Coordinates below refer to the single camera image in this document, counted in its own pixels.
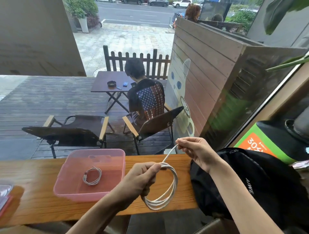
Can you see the long narrow green leaf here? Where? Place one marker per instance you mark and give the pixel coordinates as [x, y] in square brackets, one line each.
[287, 63]

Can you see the white suv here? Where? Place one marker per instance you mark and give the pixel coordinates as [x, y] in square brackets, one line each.
[182, 3]

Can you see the dark folding outdoor table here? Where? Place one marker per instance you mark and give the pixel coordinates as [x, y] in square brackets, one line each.
[101, 79]

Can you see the pink plastic container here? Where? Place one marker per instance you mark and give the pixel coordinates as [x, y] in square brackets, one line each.
[72, 178]

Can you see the green bush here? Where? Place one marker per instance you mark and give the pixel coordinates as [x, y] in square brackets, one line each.
[80, 9]

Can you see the crumpled pink wrapper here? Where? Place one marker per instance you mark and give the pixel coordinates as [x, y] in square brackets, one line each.
[300, 165]

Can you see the dark display board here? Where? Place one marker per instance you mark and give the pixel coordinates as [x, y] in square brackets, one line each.
[214, 9]

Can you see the clear container lid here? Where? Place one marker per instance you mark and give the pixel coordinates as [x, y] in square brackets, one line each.
[4, 195]

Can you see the person's left forearm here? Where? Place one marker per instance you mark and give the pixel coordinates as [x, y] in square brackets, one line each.
[96, 217]

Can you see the black backpack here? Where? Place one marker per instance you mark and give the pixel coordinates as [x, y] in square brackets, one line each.
[270, 173]

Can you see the white planter pot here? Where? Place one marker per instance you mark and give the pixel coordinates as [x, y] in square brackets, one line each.
[83, 25]

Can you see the person's right hand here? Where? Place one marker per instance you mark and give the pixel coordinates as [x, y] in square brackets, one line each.
[200, 154]

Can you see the green shrubs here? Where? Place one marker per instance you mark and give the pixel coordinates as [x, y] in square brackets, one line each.
[241, 19]

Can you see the large green leaf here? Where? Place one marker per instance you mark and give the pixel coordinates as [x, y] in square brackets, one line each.
[277, 14]

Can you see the brown stool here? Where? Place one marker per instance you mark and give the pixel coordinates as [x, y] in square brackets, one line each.
[212, 227]
[118, 224]

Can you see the green and orange printed stand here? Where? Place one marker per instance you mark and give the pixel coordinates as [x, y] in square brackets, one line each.
[251, 144]

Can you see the dark folding chair wooden armrests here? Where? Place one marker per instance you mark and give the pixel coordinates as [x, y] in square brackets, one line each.
[77, 132]
[154, 125]

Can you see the wooden partition with cat painting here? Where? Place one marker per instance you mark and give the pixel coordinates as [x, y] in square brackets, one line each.
[205, 65]

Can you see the person's right forearm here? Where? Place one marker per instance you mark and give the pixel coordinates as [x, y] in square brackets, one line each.
[243, 207]

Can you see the blue scooter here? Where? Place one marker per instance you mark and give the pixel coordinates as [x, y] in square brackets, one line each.
[178, 17]

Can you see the black ashtray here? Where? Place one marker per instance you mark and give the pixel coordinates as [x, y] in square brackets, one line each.
[111, 84]

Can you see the small white box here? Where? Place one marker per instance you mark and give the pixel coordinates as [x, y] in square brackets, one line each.
[170, 151]

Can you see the dark grey sedan car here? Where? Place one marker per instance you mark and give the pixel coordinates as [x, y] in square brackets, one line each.
[158, 3]

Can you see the person's left hand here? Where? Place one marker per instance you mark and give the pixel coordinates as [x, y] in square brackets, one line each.
[137, 183]

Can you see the dark green suv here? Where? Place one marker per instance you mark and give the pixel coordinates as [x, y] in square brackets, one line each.
[132, 2]

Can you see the dark wooden picket fence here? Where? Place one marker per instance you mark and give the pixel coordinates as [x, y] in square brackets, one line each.
[106, 60]

